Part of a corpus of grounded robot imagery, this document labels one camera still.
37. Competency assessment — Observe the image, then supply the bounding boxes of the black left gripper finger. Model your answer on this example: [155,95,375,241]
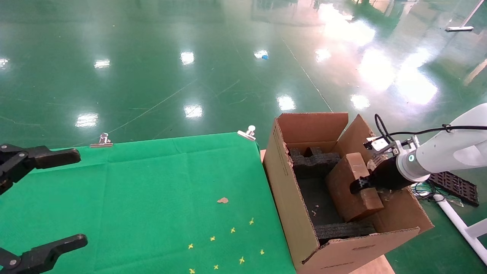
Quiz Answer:
[0,143,81,195]
[0,234,88,274]

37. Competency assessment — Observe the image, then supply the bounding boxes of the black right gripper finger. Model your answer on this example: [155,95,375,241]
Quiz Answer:
[350,175,376,195]

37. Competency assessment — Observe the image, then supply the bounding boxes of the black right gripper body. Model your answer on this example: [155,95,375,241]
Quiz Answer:
[368,156,410,191]

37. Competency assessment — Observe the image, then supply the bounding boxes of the small brown cardboard box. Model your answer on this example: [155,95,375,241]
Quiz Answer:
[325,152,385,223]

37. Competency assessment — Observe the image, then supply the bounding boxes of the black foam carton insert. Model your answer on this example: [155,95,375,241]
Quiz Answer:
[287,146,377,244]

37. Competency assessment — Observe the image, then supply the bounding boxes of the large open cardboard carton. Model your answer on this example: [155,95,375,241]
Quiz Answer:
[262,112,434,274]

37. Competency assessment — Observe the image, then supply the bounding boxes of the silver metal binder clip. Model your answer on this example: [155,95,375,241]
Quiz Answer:
[89,132,114,148]
[237,124,257,142]

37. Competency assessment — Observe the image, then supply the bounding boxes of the black perforated plastic tray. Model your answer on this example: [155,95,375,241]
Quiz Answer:
[428,171,479,207]

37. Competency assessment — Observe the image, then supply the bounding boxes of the green table cloth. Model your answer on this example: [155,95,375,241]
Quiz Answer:
[0,131,298,274]

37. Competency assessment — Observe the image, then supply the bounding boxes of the grey metal camera bracket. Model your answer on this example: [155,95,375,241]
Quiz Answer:
[363,137,421,159]

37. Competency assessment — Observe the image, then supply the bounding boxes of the tangled thin floor wires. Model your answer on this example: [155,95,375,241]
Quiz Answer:
[411,182,442,202]

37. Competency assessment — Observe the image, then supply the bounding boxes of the thick black braided cable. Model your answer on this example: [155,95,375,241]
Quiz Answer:
[374,113,487,147]

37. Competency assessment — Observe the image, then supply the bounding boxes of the white metal frame pole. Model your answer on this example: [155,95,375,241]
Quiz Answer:
[435,194,487,266]

